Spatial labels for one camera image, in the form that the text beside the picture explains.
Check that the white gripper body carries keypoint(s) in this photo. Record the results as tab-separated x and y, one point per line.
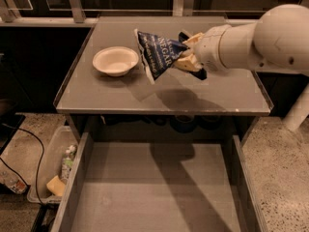
209	49

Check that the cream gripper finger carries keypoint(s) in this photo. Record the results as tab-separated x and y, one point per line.
189	64
189	40

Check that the blue chip bag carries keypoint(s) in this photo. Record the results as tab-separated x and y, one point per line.
158	54

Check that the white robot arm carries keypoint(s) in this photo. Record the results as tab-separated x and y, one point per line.
277	43

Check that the grey counter cabinet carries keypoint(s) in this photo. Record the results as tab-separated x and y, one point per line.
86	91

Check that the grey open drawer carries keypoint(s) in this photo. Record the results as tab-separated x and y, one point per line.
159	186

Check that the white paper bowl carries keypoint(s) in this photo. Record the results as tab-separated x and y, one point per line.
115	61

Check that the white table leg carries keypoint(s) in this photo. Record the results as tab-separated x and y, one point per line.
299	111

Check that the clear plastic bin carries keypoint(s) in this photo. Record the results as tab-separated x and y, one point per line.
51	166

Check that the plastic bottle in bin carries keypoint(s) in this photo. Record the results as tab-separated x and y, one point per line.
67	162

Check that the yellow sponge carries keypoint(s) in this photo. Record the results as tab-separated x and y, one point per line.
56	186

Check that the small colourful packet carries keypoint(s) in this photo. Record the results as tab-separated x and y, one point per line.
12	182

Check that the metal railing frame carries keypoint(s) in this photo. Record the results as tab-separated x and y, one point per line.
81	11

